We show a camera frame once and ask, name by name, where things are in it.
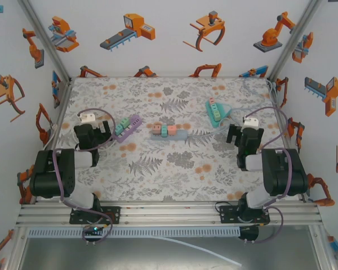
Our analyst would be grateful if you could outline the teal triangular power strip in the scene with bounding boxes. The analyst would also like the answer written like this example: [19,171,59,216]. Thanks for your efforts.
[204,100,232,129]

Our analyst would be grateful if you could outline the purple power strip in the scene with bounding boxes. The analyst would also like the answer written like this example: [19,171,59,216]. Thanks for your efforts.
[113,114,143,143]

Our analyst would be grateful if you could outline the grey-blue power strip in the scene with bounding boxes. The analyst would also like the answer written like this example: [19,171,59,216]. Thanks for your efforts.
[150,129,188,141]

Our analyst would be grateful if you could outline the floral table cloth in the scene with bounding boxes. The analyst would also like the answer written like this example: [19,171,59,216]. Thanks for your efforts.
[41,76,302,203]

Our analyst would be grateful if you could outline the black controller box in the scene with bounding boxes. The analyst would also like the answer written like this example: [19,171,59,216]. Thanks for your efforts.
[238,224,260,245]

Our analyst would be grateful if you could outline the black board with green light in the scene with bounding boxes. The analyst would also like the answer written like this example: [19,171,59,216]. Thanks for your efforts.
[82,224,104,245]

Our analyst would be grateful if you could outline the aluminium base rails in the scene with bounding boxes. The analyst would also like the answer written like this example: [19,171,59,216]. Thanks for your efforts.
[15,201,323,228]

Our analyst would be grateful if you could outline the white plastic tube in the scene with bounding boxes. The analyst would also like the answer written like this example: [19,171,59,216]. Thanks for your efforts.
[146,235,243,267]

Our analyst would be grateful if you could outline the grey metal panel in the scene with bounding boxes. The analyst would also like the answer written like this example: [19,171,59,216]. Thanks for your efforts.
[19,237,324,270]

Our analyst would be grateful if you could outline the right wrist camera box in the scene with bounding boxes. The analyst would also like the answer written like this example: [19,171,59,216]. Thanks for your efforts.
[241,115,260,131]

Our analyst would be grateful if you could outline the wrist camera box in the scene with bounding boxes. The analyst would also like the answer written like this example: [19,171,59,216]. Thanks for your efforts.
[78,111,99,125]
[241,115,260,131]

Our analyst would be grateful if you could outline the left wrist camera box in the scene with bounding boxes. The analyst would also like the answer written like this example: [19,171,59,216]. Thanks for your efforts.
[78,111,99,125]

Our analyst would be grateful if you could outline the light blue power strip cable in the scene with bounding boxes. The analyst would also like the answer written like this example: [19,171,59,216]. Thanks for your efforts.
[185,116,234,139]

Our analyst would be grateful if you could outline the aluminium side rail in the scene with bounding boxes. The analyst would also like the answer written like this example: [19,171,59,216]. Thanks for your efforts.
[30,78,74,203]
[266,78,308,203]

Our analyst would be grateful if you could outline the pale teal power strip cable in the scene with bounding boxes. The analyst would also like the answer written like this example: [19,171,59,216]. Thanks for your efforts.
[229,77,274,113]

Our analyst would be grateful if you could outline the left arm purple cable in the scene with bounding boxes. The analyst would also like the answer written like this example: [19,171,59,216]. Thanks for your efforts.
[52,108,115,245]

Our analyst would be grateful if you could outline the white cable on frame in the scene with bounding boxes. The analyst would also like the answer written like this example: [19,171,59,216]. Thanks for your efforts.
[266,78,279,107]

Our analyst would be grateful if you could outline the aluminium frame post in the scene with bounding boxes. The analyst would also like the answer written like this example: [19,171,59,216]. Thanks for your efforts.
[308,224,337,270]
[4,226,29,270]
[16,0,73,83]
[266,0,324,82]

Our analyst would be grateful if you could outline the grey slotted cable duct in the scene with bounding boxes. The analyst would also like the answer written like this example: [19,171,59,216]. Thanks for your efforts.
[26,227,242,239]

